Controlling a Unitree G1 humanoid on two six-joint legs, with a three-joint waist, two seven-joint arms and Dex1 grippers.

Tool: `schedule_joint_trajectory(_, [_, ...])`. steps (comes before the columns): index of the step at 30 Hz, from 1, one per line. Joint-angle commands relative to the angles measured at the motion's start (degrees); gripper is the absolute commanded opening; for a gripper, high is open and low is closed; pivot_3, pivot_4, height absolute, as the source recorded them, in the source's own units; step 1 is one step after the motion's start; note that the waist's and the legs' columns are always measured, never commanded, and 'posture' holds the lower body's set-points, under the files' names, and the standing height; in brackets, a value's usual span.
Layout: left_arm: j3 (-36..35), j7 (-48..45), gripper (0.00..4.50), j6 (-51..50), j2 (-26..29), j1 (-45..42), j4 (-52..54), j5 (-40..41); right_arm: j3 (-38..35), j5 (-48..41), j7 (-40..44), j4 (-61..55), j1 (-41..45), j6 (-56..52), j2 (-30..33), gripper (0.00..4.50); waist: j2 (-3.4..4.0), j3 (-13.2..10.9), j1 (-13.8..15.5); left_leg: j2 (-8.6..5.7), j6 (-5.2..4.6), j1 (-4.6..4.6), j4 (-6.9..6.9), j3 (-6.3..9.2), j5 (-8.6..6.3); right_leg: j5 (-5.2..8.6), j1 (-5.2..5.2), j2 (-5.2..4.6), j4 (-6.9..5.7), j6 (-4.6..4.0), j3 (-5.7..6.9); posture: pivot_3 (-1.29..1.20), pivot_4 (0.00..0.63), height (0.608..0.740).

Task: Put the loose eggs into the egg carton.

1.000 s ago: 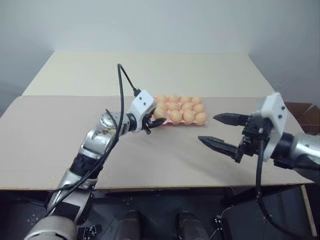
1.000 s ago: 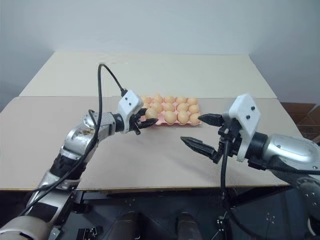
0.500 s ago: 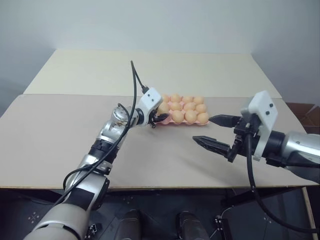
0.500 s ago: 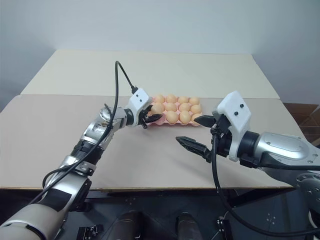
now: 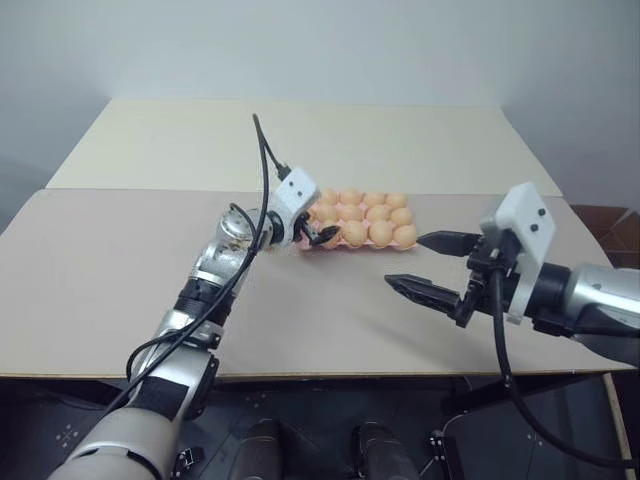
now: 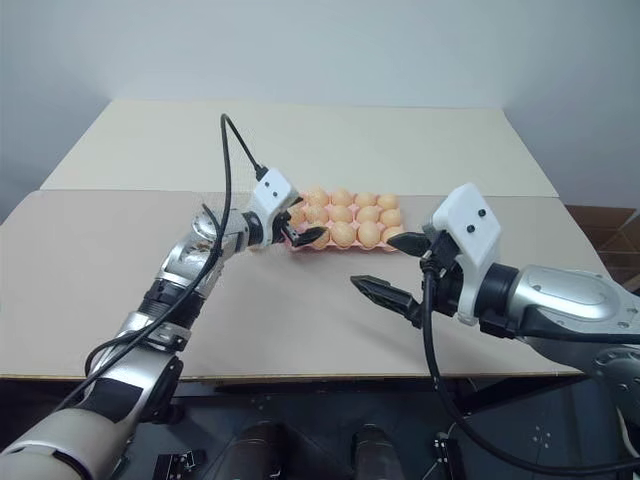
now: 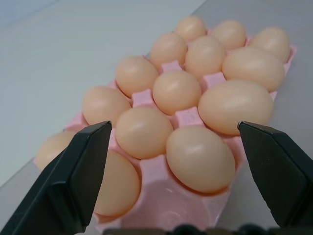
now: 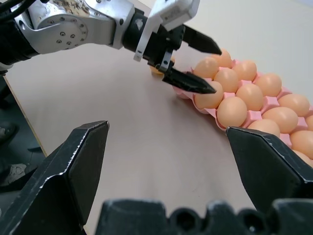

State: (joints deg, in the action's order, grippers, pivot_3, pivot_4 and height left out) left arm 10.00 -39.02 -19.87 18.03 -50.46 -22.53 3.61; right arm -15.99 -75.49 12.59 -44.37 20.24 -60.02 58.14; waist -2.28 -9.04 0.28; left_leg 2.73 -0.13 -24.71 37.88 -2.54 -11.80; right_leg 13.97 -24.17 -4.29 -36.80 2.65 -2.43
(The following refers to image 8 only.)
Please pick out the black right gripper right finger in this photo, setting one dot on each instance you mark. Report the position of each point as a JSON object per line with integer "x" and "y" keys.
{"x": 271, "y": 169}

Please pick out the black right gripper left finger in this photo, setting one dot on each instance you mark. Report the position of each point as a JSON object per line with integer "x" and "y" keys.
{"x": 61, "y": 186}

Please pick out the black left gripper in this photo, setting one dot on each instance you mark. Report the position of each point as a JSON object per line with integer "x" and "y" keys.
{"x": 156, "y": 46}

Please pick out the brown egg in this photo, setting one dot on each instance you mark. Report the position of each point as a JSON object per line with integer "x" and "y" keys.
{"x": 154, "y": 70}
{"x": 226, "y": 80}
{"x": 281, "y": 119}
{"x": 245, "y": 70}
{"x": 267, "y": 85}
{"x": 206, "y": 68}
{"x": 302, "y": 143}
{"x": 293, "y": 104}
{"x": 250, "y": 97}
{"x": 207, "y": 101}
{"x": 265, "y": 126}
{"x": 224, "y": 58}
{"x": 304, "y": 157}
{"x": 311, "y": 122}
{"x": 231, "y": 112}

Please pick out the pink plastic egg tray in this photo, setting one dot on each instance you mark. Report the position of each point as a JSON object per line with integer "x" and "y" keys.
{"x": 270, "y": 101}

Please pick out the grey shoe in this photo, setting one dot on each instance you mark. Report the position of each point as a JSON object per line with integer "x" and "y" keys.
{"x": 13, "y": 172}

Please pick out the dark shoe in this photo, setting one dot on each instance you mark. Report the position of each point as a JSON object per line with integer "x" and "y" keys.
{"x": 7, "y": 131}

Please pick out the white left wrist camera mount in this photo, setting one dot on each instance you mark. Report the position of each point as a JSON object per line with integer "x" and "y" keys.
{"x": 171, "y": 12}

